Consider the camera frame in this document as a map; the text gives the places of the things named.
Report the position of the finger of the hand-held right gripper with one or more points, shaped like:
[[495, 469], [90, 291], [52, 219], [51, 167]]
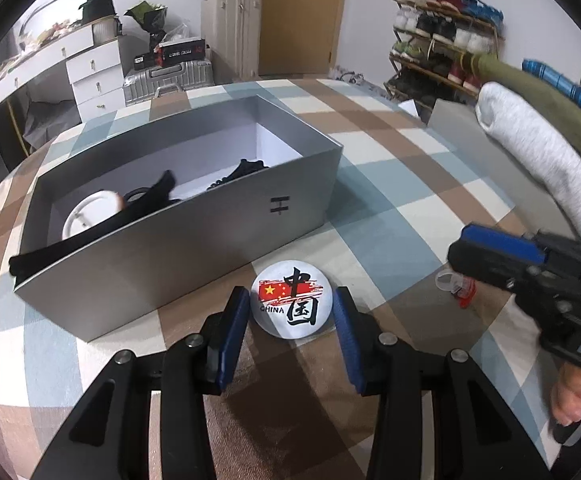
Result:
[[485, 265], [500, 242]]

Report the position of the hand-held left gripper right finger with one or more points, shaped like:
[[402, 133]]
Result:
[[350, 340]]

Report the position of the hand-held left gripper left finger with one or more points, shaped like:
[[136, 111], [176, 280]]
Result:
[[233, 340]]

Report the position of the flag print pin badge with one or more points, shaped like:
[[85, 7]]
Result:
[[294, 300]]

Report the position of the grey cardboard box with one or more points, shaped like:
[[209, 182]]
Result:
[[180, 245]]

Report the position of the black fabric headband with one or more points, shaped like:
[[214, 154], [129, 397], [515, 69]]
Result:
[[135, 215]]

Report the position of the white pin badge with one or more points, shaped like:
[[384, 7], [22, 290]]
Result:
[[93, 210]]

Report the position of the person's right hand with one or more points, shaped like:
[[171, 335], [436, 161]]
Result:
[[572, 390]]

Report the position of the checked blanket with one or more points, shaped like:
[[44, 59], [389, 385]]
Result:
[[410, 200]]

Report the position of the grey box lid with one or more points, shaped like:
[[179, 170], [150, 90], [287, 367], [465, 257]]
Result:
[[455, 117]]

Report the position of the green rolled blanket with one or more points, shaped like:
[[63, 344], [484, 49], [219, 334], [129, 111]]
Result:
[[535, 95]]

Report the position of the blue plaid cloth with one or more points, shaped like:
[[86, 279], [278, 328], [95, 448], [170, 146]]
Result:
[[570, 85]]

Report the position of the metal shoe rack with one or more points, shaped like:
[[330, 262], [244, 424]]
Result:
[[490, 27]]

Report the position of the rows of shoes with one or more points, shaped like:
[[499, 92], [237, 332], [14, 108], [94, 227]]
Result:
[[445, 30]]

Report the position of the silver suitcase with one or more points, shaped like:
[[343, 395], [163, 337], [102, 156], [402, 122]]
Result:
[[170, 80]]

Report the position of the small black box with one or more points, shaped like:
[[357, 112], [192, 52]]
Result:
[[144, 61]]

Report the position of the black red shoebox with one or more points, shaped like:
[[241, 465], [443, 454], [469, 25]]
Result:
[[180, 51]]

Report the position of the wooden door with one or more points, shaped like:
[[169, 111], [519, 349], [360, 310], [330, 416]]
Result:
[[300, 15]]

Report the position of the white suitcase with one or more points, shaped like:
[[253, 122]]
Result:
[[230, 35]]

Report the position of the white dresser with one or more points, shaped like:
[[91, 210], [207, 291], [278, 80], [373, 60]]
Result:
[[90, 67]]

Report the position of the black wrapped bouquet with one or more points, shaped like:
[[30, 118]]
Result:
[[150, 17]]

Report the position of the white ribbed bin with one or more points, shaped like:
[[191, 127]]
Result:
[[106, 30]]

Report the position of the oval mirror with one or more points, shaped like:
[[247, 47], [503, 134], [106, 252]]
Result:
[[50, 10]]

